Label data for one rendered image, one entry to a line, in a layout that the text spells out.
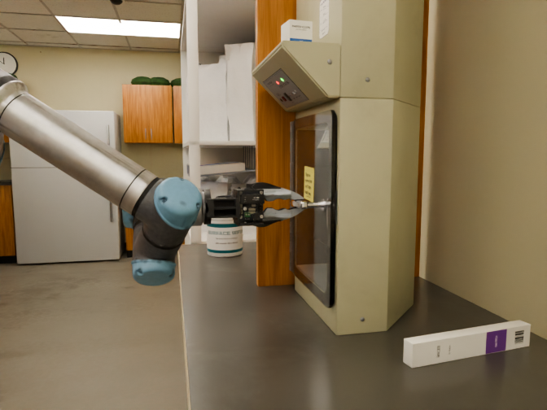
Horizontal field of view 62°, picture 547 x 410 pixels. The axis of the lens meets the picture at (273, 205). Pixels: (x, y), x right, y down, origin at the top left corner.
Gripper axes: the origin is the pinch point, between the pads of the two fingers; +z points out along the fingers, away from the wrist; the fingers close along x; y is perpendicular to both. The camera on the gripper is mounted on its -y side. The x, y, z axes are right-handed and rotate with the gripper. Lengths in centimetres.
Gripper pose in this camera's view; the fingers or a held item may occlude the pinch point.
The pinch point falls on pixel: (296, 203)
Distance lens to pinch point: 98.1
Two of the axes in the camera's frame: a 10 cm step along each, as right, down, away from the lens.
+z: 9.8, -0.3, 2.2
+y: 2.2, 0.8, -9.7
